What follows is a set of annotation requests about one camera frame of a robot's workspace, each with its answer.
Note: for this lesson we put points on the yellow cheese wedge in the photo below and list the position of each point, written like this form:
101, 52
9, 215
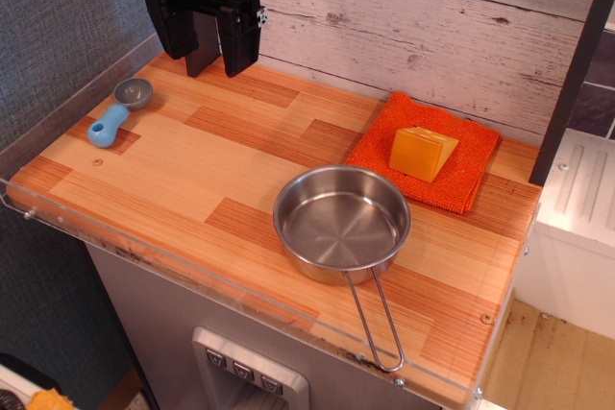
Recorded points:
420, 153

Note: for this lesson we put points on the stainless steel pot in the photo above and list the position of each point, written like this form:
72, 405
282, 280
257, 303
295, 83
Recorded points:
345, 225

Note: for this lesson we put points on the blue grey measuring scoop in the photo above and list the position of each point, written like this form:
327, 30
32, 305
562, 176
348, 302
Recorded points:
129, 95

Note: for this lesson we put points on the orange cloth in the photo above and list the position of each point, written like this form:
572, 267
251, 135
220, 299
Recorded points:
456, 185

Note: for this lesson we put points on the grey toy fridge cabinet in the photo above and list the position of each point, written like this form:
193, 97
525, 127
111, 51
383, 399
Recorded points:
209, 344

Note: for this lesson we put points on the yellow object at corner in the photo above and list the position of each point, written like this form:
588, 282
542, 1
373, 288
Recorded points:
49, 400

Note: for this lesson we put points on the white toy sink unit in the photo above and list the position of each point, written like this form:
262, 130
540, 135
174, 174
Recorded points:
567, 268

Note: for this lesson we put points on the dark vertical post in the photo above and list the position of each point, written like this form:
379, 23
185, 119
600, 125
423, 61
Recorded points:
587, 45

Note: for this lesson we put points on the clear acrylic guard rail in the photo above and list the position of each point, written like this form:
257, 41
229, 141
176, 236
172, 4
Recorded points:
446, 286

